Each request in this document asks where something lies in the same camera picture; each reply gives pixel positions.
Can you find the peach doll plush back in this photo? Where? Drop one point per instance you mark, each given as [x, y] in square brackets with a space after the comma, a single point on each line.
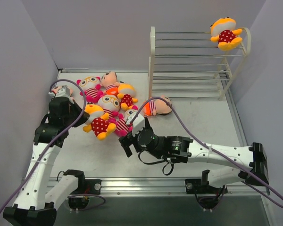
[110, 83]

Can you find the pink panda plush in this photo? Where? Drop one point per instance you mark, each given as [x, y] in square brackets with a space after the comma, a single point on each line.
[122, 128]
[110, 104]
[91, 88]

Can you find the aluminium front mounting rail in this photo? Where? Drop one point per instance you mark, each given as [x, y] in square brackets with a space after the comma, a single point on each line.
[146, 187]

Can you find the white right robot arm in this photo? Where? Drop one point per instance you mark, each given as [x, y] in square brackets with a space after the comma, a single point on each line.
[246, 164]

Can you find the yellow plush red dotted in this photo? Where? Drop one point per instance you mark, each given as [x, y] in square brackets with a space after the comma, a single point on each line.
[98, 122]
[126, 95]
[225, 35]

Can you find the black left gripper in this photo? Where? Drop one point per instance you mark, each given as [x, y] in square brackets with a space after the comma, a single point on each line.
[78, 115]

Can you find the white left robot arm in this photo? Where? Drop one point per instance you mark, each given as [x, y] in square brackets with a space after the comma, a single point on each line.
[34, 205]

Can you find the cream metal-rod shelf rack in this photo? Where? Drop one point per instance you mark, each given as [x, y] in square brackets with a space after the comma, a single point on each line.
[189, 65]

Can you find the pink panda plush back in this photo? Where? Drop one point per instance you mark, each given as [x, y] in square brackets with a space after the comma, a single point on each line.
[91, 88]

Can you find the peach doll plush by shelf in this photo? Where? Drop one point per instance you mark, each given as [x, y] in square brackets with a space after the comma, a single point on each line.
[157, 107]

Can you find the pink panda plush front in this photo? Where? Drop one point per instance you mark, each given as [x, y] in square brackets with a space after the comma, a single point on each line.
[122, 128]

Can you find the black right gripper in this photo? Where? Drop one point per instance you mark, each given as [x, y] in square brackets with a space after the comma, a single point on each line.
[130, 143]

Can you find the pink panda plush middle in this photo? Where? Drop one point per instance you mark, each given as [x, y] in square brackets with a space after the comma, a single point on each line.
[110, 104]

